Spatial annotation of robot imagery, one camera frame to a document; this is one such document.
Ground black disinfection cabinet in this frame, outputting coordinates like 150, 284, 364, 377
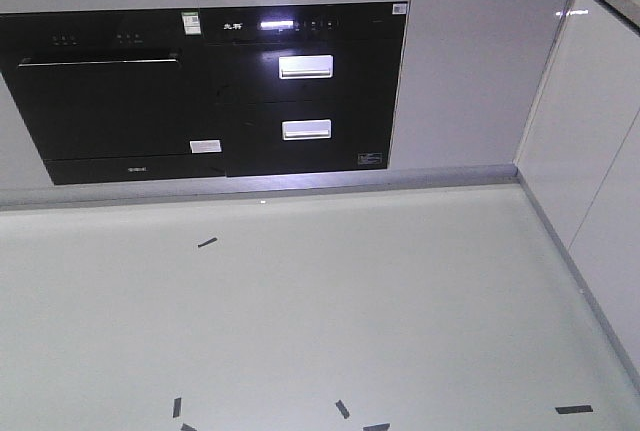
201, 1, 408, 177

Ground white cabinet door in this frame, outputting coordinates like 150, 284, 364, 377
390, 0, 567, 170

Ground black built-in dishwasher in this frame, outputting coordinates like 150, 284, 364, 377
1, 9, 225, 185

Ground white side cabinet panel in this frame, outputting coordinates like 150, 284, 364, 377
517, 0, 639, 365

